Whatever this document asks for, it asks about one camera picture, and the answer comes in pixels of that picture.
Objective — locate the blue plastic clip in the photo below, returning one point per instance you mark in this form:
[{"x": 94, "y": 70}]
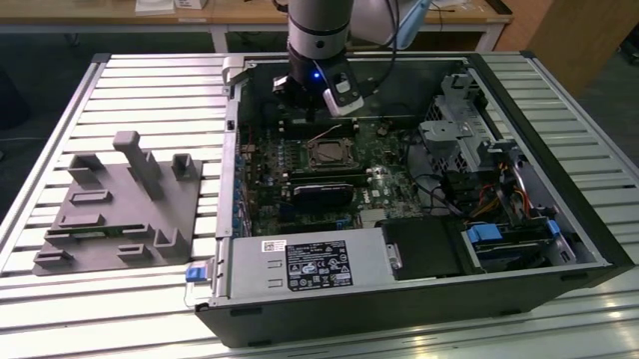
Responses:
[{"x": 553, "y": 230}]

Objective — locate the grey parts rack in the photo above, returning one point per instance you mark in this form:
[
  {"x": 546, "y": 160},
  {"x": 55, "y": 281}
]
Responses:
[{"x": 124, "y": 213}]

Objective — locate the hard disk in blue carrier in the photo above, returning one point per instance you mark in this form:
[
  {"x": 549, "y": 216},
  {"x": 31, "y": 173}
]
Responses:
[{"x": 482, "y": 232}]

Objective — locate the wooden desk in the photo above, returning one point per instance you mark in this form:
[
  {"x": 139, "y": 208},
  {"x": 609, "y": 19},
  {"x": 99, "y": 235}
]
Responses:
[{"x": 239, "y": 16}]

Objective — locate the white cardboard box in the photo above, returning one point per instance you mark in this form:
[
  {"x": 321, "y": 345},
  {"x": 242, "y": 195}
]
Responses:
[
  {"x": 192, "y": 3},
  {"x": 155, "y": 6}
]

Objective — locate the grey power supply unit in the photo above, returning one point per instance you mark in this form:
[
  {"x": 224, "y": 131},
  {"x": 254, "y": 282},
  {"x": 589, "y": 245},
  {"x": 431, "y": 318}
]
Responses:
[{"x": 244, "y": 261}]

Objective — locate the black drive bay box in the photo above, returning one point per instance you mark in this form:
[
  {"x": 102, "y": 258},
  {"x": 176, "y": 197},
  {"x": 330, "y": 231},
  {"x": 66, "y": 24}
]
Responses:
[{"x": 425, "y": 247}]

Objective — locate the grey metal drive cage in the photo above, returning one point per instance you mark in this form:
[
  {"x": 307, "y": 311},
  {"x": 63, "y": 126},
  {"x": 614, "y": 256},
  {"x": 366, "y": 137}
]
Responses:
[{"x": 445, "y": 131}]

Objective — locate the black graphics card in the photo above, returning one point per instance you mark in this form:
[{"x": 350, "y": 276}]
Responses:
[{"x": 319, "y": 195}]

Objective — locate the blue board connector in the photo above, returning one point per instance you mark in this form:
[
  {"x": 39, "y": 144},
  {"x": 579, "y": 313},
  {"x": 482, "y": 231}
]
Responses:
[{"x": 343, "y": 223}]

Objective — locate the silver chipset heatsink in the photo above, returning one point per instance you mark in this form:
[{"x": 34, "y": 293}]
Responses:
[{"x": 374, "y": 217}]

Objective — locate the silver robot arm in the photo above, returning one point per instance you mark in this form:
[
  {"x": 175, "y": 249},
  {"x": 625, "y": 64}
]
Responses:
[{"x": 319, "y": 30}]

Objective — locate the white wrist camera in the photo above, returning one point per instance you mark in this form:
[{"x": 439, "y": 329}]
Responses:
[{"x": 345, "y": 97}]

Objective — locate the CPU socket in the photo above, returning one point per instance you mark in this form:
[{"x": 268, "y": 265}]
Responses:
[{"x": 307, "y": 165}]

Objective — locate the blue case latch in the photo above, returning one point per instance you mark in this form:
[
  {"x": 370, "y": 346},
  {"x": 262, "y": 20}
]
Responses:
[{"x": 196, "y": 273}]

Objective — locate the green RAM stick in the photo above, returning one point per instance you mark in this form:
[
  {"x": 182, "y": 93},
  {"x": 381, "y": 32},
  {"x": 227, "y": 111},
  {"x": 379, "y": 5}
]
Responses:
[{"x": 112, "y": 232}]

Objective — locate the black PC case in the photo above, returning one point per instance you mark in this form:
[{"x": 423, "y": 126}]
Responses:
[{"x": 374, "y": 318}]

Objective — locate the green motherboard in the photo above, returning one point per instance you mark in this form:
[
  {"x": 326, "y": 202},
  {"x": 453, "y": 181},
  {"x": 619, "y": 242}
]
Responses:
[{"x": 394, "y": 187}]

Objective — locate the wooden cabinet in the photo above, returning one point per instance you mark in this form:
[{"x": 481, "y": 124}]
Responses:
[{"x": 574, "y": 37}]

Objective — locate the silver coin battery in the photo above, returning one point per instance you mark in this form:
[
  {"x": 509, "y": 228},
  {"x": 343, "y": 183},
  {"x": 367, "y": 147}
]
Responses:
[{"x": 382, "y": 129}]

